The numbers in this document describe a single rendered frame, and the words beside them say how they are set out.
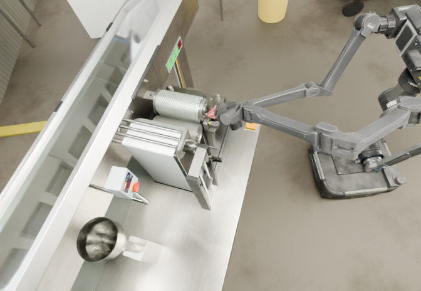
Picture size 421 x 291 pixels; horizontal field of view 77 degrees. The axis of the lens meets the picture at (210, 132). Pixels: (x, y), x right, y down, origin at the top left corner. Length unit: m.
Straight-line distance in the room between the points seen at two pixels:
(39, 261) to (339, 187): 2.16
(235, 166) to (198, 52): 2.09
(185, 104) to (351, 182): 1.59
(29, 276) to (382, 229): 2.51
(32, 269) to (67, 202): 0.11
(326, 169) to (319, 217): 0.42
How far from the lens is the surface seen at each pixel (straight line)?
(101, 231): 1.12
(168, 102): 1.40
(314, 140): 1.06
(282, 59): 3.32
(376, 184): 2.52
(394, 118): 1.22
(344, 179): 2.44
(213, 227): 1.54
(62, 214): 0.53
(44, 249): 0.54
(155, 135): 1.15
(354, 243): 2.60
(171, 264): 1.56
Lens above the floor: 2.42
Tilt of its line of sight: 62 degrees down
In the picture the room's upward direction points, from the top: 12 degrees counter-clockwise
